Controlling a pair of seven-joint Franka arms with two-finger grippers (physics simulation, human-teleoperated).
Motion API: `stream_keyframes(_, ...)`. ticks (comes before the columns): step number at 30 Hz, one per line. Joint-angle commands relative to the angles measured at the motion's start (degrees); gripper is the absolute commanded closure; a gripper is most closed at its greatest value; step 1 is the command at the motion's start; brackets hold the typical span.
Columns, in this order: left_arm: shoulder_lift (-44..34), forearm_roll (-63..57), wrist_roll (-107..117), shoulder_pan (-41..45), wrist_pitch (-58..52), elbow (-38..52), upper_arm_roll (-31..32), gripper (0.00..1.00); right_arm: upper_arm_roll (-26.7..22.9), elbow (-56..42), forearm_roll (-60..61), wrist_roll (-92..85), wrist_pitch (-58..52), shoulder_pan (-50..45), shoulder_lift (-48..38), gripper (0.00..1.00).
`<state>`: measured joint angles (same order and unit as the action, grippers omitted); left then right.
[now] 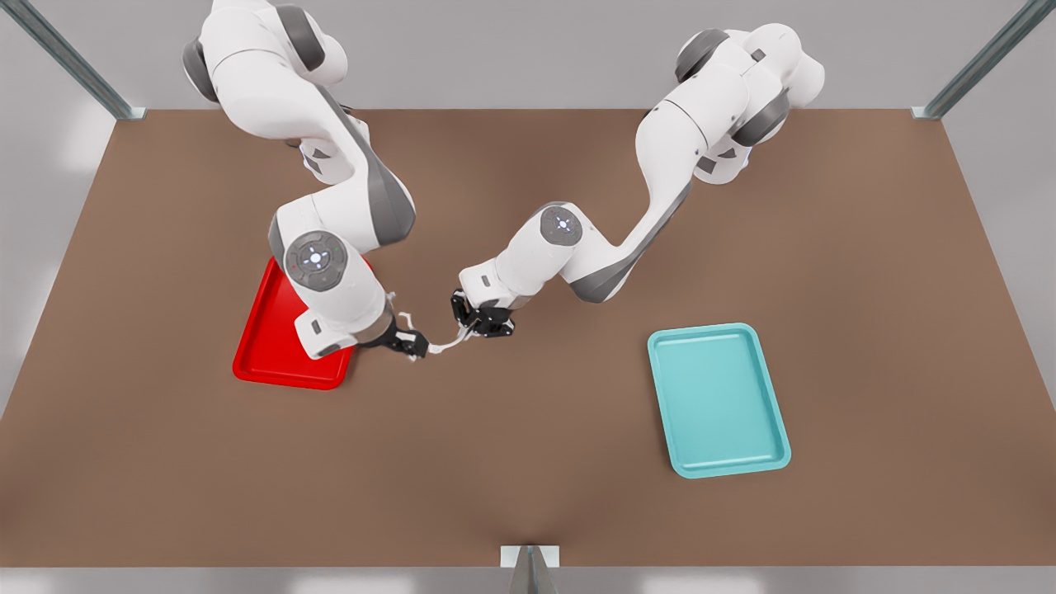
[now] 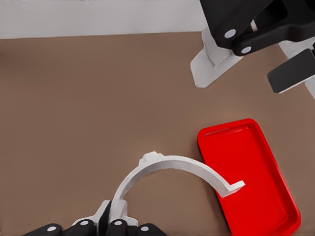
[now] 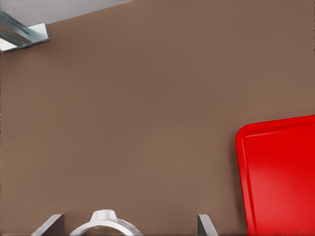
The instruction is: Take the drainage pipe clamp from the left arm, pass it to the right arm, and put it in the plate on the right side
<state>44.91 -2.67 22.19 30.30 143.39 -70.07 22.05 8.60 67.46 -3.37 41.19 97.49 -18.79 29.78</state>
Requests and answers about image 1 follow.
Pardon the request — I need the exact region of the white drainage pipe clamp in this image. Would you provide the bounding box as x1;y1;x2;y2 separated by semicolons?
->
398;312;477;356

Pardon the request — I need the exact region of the red tray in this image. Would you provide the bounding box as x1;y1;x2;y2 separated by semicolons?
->
232;255;373;391

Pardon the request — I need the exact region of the teal tray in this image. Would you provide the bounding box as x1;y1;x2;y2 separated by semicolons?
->
647;323;792;479

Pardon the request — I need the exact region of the silver frame post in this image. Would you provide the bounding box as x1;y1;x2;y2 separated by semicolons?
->
500;544;561;594
911;0;1056;121
0;0;147;121

